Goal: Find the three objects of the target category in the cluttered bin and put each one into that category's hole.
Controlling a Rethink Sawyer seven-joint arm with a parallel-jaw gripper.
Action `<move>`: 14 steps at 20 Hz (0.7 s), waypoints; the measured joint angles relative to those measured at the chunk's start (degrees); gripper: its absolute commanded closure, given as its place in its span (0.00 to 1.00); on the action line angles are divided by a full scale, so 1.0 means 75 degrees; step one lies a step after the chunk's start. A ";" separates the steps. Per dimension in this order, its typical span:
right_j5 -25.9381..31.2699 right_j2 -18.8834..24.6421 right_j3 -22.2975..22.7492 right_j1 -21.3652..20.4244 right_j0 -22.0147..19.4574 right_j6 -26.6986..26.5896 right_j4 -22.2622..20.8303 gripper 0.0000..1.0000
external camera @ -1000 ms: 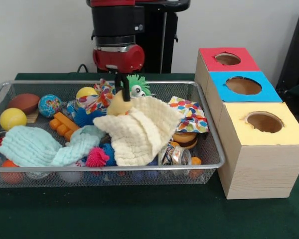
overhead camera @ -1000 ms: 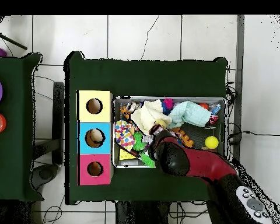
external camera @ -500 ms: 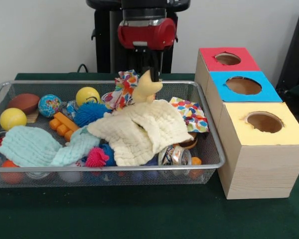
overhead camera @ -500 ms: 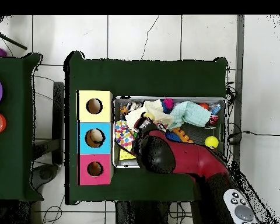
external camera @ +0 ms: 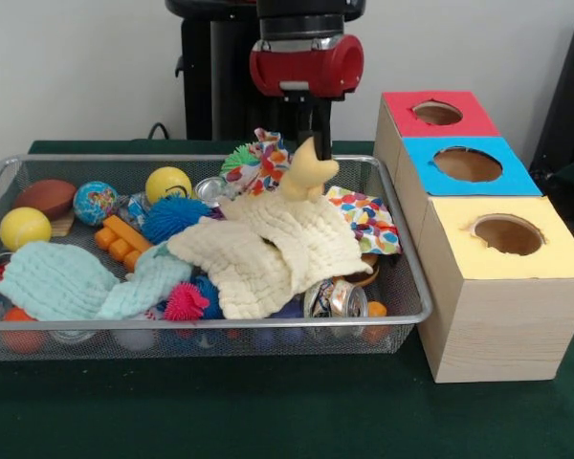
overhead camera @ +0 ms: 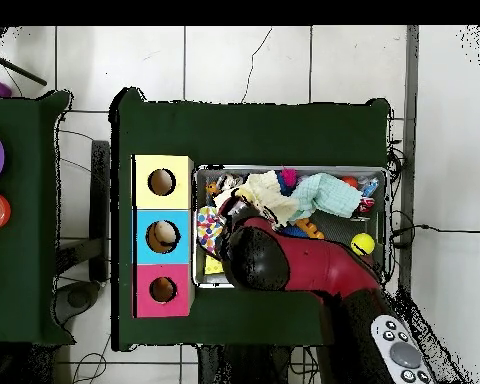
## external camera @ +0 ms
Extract yellow ball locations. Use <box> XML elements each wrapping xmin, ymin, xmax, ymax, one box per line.
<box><xmin>0</xmin><ymin>207</ymin><xmax>53</xmax><ymax>252</ymax></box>
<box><xmin>144</xmin><ymin>166</ymin><xmax>193</xmax><ymax>205</ymax></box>

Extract blue spiky ball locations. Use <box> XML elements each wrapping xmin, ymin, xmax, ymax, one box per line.
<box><xmin>142</xmin><ymin>193</ymin><xmax>212</xmax><ymax>245</ymax></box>

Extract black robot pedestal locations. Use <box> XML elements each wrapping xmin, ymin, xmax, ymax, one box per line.
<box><xmin>165</xmin><ymin>0</ymin><xmax>367</xmax><ymax>142</ymax></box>

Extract mint green cloth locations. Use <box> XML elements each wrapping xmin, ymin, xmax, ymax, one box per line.
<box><xmin>0</xmin><ymin>240</ymin><xmax>192</xmax><ymax>321</ymax></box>

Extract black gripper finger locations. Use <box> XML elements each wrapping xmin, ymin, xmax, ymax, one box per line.
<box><xmin>297</xmin><ymin>98</ymin><xmax>317</xmax><ymax>141</ymax></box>
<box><xmin>314</xmin><ymin>97</ymin><xmax>334</xmax><ymax>162</ymax></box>

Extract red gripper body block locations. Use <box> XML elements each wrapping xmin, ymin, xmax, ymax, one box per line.
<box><xmin>249</xmin><ymin>33</ymin><xmax>365</xmax><ymax>101</ymax></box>

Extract orange plastic grid tray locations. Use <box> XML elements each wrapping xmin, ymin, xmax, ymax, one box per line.
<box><xmin>94</xmin><ymin>214</ymin><xmax>153</xmax><ymax>269</ymax></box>

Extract blue globe print ball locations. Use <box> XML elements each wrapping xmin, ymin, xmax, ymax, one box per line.
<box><xmin>73</xmin><ymin>181</ymin><xmax>120</xmax><ymax>227</ymax></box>

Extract wooden box with three holes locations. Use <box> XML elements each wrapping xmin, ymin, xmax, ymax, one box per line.
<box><xmin>373</xmin><ymin>89</ymin><xmax>574</xmax><ymax>384</ymax></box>

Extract white multicolour dotted cloth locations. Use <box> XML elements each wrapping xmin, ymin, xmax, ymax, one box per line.
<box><xmin>222</xmin><ymin>127</ymin><xmax>293</xmax><ymax>197</ymax></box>
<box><xmin>324</xmin><ymin>186</ymin><xmax>403</xmax><ymax>255</ymax></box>

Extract cream waffle cloth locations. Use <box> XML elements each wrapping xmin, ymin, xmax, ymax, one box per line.
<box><xmin>166</xmin><ymin>193</ymin><xmax>375</xmax><ymax>320</ymax></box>

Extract silver wire mesh bin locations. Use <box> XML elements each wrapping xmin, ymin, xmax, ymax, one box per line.
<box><xmin>0</xmin><ymin>153</ymin><xmax>434</xmax><ymax>362</ymax></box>

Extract black chair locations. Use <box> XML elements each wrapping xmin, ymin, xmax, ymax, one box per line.
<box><xmin>529</xmin><ymin>8</ymin><xmax>574</xmax><ymax>192</ymax></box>

